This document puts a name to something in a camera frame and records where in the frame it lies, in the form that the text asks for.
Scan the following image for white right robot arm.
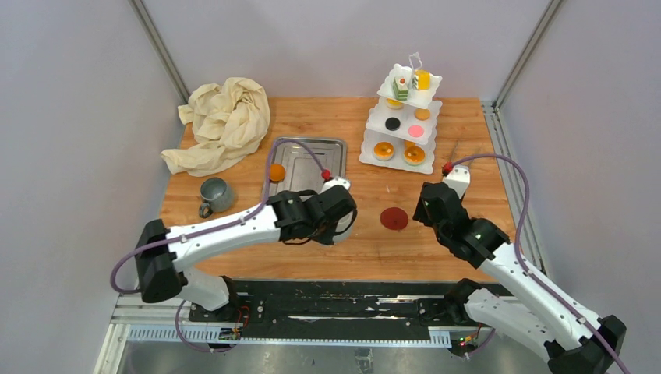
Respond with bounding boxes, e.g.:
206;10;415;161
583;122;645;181
413;182;626;373

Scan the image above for pink sandwich cookie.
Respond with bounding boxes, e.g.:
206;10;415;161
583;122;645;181
408;125;426;138

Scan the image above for orange topped tart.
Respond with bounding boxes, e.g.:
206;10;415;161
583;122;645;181
373;142;395;161
404;146;426;166

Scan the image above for black sandwich cookie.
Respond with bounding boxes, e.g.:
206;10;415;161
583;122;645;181
384;117;401;131

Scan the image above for stainless steel tray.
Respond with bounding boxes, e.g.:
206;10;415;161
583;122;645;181
269;136;348;196

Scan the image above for white ceramic mug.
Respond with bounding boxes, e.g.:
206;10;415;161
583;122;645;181
333;214;355;243

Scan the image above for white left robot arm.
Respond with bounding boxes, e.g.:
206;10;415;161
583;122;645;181
134;178;357;322

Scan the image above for yellow glazed donut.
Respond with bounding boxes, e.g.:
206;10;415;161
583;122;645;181
386;99;404;110

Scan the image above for grey metal cup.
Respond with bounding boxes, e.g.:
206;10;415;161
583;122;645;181
198;177;236;219

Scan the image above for yellow cake slice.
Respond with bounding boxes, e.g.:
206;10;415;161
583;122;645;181
412;69;431;90

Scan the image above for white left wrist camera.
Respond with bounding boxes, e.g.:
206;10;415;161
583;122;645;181
320;177;351;192

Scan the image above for red apple coaster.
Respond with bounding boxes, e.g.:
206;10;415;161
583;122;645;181
380;206;409;231

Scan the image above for white three-tier dessert stand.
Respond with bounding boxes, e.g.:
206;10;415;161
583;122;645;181
359;52;443;175

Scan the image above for white and metal tongs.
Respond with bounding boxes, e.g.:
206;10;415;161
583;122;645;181
449;139;461;169

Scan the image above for orange ball fruit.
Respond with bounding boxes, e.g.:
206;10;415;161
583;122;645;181
268;164;286;183

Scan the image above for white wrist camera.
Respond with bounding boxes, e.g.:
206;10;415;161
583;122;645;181
443;165;471;199
320;177;351;192

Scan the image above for cream crumpled cloth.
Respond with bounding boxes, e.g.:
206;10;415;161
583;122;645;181
161;77;270;177

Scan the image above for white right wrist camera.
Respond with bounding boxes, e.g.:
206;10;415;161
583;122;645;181
443;165;471;199

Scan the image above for yellow round biscuit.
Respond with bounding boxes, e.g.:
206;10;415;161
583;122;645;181
414;108;431;121

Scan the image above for green layered cake slice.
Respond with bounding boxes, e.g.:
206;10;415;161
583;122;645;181
392;76;409;101

